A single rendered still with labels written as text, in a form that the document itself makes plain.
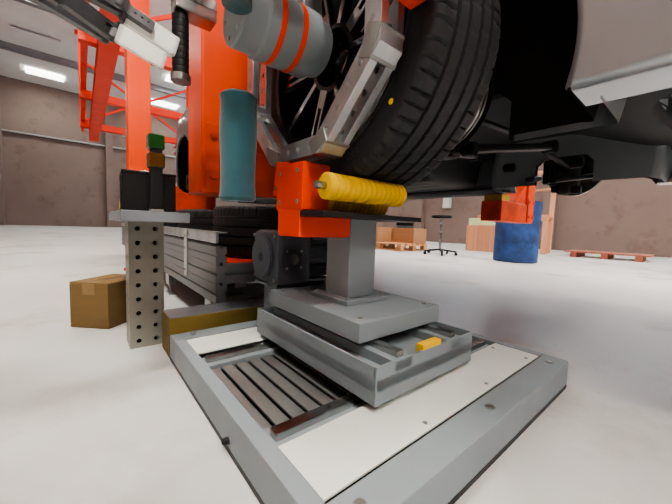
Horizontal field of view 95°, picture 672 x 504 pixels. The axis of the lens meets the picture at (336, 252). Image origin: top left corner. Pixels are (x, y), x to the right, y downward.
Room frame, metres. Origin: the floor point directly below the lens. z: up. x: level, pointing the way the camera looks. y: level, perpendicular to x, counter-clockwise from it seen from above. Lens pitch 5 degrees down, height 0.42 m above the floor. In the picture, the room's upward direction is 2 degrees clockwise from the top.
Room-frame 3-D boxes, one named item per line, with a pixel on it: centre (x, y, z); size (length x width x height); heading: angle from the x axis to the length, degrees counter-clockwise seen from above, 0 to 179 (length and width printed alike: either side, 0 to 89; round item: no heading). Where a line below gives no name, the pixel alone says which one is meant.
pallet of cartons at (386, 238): (6.70, -1.21, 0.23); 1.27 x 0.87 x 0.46; 35
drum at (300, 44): (0.72, 0.14, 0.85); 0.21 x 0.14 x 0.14; 130
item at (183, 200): (2.81, 1.40, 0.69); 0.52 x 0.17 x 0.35; 130
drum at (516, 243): (4.71, -2.74, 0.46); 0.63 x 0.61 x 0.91; 131
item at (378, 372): (0.85, -0.06, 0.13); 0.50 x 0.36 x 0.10; 40
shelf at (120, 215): (1.03, 0.64, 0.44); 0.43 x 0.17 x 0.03; 40
